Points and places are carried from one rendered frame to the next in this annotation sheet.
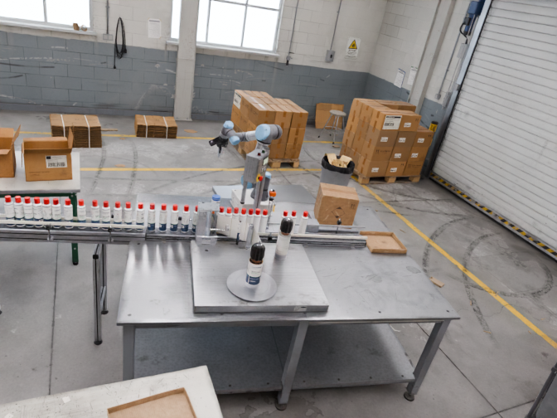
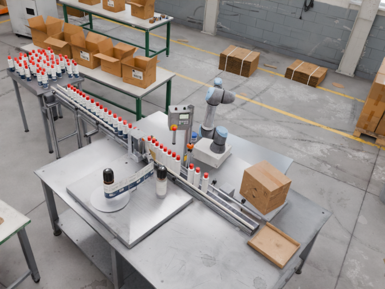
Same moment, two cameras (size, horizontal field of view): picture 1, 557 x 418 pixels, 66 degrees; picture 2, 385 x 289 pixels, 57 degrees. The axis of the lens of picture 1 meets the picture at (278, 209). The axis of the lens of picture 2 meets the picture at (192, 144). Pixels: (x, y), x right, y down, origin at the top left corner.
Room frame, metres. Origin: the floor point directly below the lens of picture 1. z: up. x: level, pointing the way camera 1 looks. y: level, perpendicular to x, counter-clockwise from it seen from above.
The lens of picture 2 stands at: (1.51, -1.90, 2.99)
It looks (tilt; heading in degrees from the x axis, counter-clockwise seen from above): 37 degrees down; 56
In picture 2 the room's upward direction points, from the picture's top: 6 degrees clockwise
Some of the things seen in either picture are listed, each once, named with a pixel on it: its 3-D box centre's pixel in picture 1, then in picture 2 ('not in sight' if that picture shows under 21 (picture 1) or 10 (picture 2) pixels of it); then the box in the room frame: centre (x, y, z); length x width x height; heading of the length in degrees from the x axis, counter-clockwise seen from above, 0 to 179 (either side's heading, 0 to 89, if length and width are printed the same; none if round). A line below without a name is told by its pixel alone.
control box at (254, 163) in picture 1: (256, 166); (179, 118); (2.79, 0.21, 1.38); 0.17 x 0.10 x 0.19; 162
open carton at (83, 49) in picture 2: not in sight; (87, 50); (2.79, 2.72, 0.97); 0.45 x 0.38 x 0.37; 30
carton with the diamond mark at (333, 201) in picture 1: (335, 205); (264, 187); (3.24, -0.46, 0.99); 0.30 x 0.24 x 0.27; 96
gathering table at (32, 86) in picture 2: not in sight; (51, 104); (2.14, 2.37, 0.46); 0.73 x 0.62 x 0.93; 107
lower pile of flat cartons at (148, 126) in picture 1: (155, 126); (306, 73); (6.80, 2.27, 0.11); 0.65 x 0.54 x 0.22; 115
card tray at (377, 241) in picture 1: (382, 241); (274, 243); (3.03, -0.87, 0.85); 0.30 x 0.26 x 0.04; 107
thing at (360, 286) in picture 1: (280, 249); (180, 192); (2.68, -0.07, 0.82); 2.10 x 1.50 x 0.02; 107
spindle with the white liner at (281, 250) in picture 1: (283, 238); (161, 181); (2.49, -0.07, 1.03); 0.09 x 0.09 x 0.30
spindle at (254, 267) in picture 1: (255, 264); (109, 184); (2.11, 0.07, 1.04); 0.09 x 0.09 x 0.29
